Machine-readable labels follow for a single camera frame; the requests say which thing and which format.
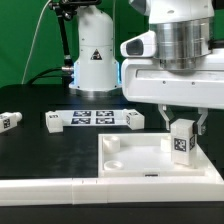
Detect white square tabletop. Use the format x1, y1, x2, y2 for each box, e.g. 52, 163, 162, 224
98, 133, 205, 177

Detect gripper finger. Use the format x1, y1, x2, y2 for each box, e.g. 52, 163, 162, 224
197, 108, 208, 135
158, 104, 174, 130

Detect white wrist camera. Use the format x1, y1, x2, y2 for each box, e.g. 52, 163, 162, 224
120, 30, 157, 58

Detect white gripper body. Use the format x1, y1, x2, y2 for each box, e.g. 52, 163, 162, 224
121, 49, 224, 109

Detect sheet with fiducial markers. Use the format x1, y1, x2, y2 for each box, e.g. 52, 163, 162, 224
56, 110, 126, 126

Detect white cable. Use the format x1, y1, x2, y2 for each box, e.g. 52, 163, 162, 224
21, 0, 53, 85

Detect black camera stand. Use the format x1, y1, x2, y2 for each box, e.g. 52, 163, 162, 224
48, 0, 102, 75

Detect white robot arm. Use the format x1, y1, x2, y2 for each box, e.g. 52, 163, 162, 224
69, 0, 224, 114

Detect black cable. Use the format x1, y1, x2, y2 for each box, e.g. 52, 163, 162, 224
26, 68, 73, 86

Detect white L-shaped fence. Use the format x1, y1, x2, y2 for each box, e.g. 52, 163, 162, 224
0, 148, 224, 206

